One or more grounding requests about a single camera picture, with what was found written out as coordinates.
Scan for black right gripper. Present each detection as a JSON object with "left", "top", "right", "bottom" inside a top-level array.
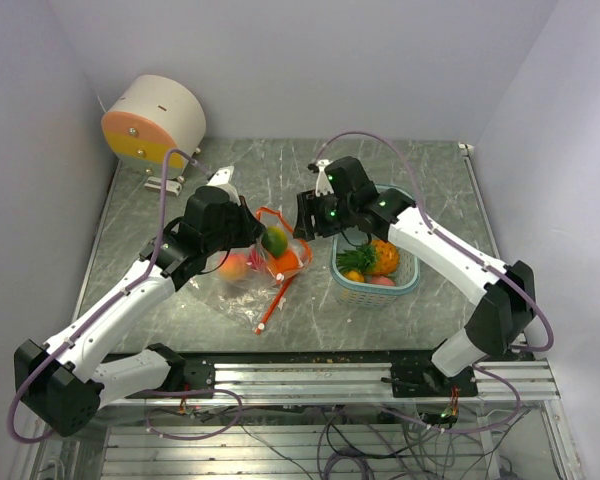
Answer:
[{"left": 293, "top": 187, "right": 356, "bottom": 241}]

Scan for toy peach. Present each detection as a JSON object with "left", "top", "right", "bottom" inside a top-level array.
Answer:
[{"left": 217, "top": 253, "right": 250, "bottom": 283}]

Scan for red toy apple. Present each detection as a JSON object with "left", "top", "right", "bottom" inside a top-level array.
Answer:
[{"left": 247, "top": 249, "right": 268, "bottom": 274}]

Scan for green yellow toy mango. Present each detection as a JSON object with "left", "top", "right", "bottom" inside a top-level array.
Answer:
[{"left": 261, "top": 226, "right": 288, "bottom": 258}]

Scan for toy orange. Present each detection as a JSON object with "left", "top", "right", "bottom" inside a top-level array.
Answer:
[{"left": 267, "top": 248, "right": 302, "bottom": 281}]

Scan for clear orange zip top bag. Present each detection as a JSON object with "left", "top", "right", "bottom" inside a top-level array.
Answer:
[{"left": 188, "top": 207, "right": 313, "bottom": 335}]

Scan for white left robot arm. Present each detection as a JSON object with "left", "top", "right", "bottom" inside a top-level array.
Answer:
[{"left": 8, "top": 183, "right": 264, "bottom": 439}]

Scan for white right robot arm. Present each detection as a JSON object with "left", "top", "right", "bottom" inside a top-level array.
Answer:
[{"left": 294, "top": 157, "right": 537, "bottom": 396}]

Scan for small yellow toy fruit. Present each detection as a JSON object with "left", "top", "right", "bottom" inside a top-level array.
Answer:
[{"left": 342, "top": 270, "right": 366, "bottom": 283}]

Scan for toy pineapple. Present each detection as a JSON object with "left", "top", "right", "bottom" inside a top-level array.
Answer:
[{"left": 336, "top": 240, "right": 400, "bottom": 276}]

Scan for light blue plastic basket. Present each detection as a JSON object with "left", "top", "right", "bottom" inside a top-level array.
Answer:
[{"left": 329, "top": 183, "right": 422, "bottom": 307}]

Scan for pink toy fruit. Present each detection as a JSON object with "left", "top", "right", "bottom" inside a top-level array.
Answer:
[{"left": 367, "top": 276, "right": 395, "bottom": 287}]

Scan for white cylindrical drawer box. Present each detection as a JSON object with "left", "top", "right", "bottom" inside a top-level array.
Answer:
[{"left": 101, "top": 74, "right": 207, "bottom": 177}]

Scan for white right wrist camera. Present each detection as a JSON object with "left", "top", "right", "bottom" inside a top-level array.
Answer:
[{"left": 308, "top": 159, "right": 333, "bottom": 197}]

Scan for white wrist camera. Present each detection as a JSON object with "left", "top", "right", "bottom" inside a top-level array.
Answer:
[
  {"left": 207, "top": 166, "right": 240, "bottom": 204},
  {"left": 308, "top": 159, "right": 333, "bottom": 197}
]

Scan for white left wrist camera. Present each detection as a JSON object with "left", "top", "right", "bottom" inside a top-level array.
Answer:
[{"left": 207, "top": 166, "right": 240, "bottom": 204}]

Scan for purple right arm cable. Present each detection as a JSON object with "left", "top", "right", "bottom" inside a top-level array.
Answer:
[{"left": 313, "top": 130, "right": 555, "bottom": 354}]

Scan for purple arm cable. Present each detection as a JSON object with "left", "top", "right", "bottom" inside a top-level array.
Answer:
[
  {"left": 313, "top": 130, "right": 555, "bottom": 354},
  {"left": 7, "top": 148, "right": 214, "bottom": 445}
]

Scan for small white metal bracket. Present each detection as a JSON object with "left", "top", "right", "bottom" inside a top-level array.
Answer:
[{"left": 144, "top": 176, "right": 182, "bottom": 196}]

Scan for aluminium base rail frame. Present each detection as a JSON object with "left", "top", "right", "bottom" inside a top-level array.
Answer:
[{"left": 39, "top": 359, "right": 561, "bottom": 406}]

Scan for white corner bracket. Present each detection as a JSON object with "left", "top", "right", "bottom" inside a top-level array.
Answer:
[{"left": 458, "top": 142, "right": 474, "bottom": 157}]

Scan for tangled cables under table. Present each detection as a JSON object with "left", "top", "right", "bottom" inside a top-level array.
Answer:
[{"left": 144, "top": 389, "right": 531, "bottom": 480}]

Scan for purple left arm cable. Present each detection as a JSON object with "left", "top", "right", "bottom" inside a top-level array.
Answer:
[{"left": 7, "top": 148, "right": 214, "bottom": 445}]

